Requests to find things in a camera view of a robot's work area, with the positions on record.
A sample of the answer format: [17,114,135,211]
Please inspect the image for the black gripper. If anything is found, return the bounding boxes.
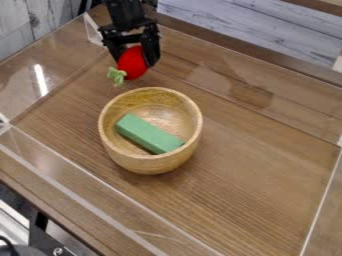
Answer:
[98,19,160,67]

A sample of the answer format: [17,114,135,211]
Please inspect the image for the red knitted apple toy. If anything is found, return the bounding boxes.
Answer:
[107,46,148,87]

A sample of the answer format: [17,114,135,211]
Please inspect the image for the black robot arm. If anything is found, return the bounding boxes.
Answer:
[98,0,160,67]

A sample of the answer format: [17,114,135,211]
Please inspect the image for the wooden bowl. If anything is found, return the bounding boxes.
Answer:
[98,87,203,175]

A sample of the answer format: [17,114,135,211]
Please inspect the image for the green rectangular block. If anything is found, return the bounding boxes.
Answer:
[115,114,184,154]

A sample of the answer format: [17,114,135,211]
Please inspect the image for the clear acrylic tray walls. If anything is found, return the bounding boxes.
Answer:
[0,20,342,256]

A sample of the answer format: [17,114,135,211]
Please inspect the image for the black table frame bracket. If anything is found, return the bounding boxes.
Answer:
[28,212,76,256]

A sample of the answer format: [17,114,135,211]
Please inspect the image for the black cable bottom left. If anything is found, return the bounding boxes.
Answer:
[0,234,21,256]

